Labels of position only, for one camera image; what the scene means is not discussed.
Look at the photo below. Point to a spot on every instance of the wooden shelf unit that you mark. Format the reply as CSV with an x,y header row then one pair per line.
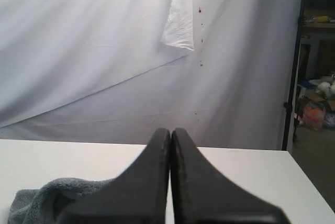
x,y
319,40

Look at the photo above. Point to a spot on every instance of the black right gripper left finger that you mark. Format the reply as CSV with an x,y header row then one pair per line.
x,y
137,195

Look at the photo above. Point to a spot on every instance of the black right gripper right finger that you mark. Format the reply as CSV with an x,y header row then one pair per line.
x,y
201,194

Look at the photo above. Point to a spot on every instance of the white backdrop sheet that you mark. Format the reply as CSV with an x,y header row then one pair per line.
x,y
116,70

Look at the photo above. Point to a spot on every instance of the orange plastic bag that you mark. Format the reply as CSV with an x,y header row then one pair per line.
x,y
314,115

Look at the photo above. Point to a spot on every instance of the cardboard box with clutter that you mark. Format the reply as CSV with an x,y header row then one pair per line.
x,y
319,91

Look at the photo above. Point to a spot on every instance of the black backdrop stand pole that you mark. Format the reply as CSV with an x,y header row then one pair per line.
x,y
288,105

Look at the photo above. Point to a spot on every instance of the grey fleece towel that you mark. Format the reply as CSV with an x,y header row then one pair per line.
x,y
44,205

